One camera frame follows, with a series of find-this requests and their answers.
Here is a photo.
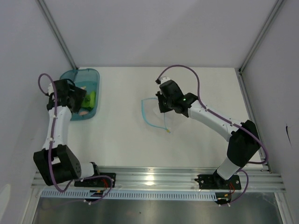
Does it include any clear zip top bag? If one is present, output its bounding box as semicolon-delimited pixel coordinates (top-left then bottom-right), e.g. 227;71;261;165
141;98;182;133

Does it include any light green toy cucumber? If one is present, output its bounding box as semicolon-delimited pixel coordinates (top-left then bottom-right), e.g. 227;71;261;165
89;91;96;110

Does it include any green toy bell pepper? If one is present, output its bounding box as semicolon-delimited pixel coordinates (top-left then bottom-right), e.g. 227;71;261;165
81;94;91;108

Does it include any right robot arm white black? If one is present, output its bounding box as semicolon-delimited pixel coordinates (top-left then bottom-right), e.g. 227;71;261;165
156;77;260;188

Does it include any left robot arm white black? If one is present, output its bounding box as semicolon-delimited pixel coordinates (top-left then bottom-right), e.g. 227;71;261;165
33;79;101;187

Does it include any pink toy food piece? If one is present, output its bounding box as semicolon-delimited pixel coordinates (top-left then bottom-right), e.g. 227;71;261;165
79;111;89;116

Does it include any teal plastic bin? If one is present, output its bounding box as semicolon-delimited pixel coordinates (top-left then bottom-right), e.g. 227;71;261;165
60;68;100;121

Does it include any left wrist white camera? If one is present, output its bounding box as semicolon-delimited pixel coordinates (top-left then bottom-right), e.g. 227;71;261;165
47;83;54;96

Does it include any wrist white camera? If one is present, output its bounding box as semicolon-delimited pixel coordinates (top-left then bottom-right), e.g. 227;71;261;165
155;77;171;85
47;83;54;96

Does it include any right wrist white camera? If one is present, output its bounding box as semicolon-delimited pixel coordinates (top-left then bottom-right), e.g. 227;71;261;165
155;77;171;85

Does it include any aluminium mounting rail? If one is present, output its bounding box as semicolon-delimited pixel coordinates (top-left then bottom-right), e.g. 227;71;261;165
31;165;287;193

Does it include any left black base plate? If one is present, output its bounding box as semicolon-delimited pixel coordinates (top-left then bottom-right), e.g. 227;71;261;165
74;172;116;188

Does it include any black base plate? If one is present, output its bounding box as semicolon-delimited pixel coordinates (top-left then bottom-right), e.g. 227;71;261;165
194;174;242;190
74;172;116;188

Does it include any left aluminium frame post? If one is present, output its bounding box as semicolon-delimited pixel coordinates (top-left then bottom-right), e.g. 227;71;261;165
36;0;78;70

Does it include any aluminium frame post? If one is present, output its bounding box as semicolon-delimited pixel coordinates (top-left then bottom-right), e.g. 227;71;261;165
36;0;78;70
238;0;287;75

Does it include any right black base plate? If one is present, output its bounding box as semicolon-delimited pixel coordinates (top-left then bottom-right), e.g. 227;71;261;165
194;174;242;190

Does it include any white slotted cable duct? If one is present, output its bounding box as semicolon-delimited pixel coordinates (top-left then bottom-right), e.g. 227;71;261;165
41;189;217;201

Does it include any right aluminium frame post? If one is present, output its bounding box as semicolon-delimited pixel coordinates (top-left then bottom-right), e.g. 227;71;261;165
238;0;287;75

